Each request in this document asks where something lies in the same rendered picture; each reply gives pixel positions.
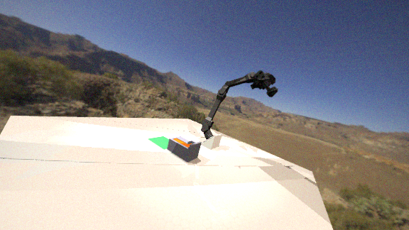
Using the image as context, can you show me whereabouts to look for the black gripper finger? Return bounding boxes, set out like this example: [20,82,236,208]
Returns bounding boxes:
[268,86,278,95]
[256,72,270,82]

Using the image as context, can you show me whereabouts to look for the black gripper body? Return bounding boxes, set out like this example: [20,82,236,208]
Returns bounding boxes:
[253,70,278,97]

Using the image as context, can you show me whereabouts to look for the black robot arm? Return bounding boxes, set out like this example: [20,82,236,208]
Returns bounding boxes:
[201,72,276,140]

